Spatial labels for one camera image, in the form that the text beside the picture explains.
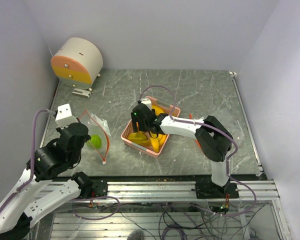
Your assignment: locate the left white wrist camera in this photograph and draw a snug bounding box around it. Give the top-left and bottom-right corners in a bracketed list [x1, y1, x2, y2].
[55, 103, 79, 129]

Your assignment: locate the round cream drawer box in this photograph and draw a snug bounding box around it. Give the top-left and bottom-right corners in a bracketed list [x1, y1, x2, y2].
[50, 37, 104, 90]

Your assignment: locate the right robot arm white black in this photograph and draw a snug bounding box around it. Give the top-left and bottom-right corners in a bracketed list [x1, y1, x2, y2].
[130, 102, 233, 198]

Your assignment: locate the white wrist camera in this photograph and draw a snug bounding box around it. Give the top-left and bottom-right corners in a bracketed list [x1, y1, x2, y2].
[137, 98, 152, 110]
[55, 103, 79, 129]

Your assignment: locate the yellow starfruit slice toy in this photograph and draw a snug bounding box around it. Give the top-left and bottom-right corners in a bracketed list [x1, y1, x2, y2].
[127, 132, 148, 145]

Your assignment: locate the clear zip bag red zipper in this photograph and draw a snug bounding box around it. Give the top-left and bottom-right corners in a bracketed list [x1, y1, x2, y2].
[79, 109, 111, 165]

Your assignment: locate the green round toy fruit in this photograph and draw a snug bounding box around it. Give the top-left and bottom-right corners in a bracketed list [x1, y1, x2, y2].
[86, 134, 102, 149]

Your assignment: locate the aluminium mounting rail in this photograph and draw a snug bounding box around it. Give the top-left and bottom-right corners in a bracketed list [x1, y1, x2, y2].
[34, 179, 281, 201]

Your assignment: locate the pink plastic basket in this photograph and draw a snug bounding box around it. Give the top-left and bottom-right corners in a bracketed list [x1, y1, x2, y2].
[121, 96, 181, 158]

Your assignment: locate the white metal latch piece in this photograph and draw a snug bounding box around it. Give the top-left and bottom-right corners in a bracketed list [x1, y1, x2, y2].
[72, 88, 91, 99]

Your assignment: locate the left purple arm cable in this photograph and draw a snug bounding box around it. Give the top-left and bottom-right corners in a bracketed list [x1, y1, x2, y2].
[0, 108, 57, 223]

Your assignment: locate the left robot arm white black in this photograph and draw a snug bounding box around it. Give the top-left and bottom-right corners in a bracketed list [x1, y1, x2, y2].
[0, 122, 105, 240]

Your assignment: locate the yellow toy mango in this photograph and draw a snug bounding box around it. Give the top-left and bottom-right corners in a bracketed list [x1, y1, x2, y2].
[151, 105, 165, 116]

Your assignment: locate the yellow toy banana bunch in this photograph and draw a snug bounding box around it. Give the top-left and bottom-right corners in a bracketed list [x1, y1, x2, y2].
[150, 133, 168, 153]

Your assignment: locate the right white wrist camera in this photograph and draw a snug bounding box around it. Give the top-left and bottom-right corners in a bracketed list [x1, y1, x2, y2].
[137, 98, 152, 110]

